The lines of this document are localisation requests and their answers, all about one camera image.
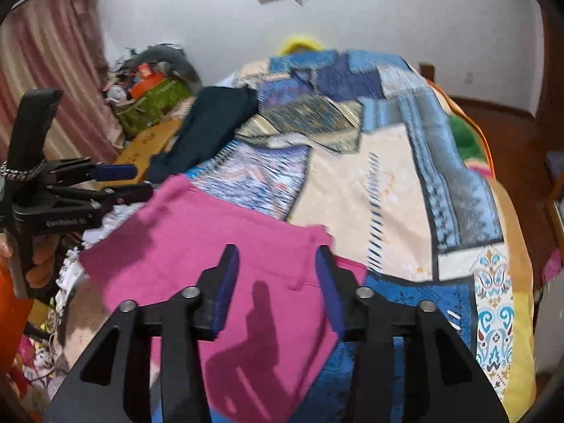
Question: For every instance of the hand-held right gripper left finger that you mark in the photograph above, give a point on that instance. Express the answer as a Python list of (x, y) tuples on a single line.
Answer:
[(227, 293)]

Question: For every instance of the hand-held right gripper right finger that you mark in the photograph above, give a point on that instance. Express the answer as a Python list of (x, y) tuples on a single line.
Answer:
[(330, 293)]

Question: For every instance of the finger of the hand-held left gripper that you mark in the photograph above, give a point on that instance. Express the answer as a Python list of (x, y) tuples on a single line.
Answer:
[(132, 193), (114, 172)]

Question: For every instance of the pink pants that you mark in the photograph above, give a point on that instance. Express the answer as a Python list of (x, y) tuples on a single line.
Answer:
[(185, 238)]

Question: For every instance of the dark pants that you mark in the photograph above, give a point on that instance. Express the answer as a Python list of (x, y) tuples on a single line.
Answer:
[(207, 127)]

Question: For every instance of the person's left hand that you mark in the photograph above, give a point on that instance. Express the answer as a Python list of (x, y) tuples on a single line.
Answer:
[(42, 264)]

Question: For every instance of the wooden lap desk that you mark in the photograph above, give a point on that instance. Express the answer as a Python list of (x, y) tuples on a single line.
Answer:
[(150, 143)]

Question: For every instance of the green storage bag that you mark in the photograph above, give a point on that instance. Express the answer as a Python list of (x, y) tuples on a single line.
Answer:
[(150, 105)]

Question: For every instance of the striped pink curtain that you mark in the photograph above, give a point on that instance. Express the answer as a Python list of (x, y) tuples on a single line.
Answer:
[(48, 53)]

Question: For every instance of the red box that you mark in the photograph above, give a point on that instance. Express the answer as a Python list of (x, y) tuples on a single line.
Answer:
[(147, 84)]

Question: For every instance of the patchwork printed blanket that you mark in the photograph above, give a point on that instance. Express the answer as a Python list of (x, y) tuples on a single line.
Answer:
[(352, 176)]

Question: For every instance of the grey neck pillow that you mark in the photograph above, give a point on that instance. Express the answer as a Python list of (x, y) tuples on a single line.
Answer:
[(176, 59)]

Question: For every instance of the green orange fleece blanket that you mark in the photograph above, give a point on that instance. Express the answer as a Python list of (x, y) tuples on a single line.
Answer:
[(467, 136)]

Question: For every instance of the yellow foam arch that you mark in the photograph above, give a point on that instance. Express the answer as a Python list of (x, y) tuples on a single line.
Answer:
[(291, 44)]

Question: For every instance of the wooden bedpost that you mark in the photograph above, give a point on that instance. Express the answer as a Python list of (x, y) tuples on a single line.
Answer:
[(427, 71)]

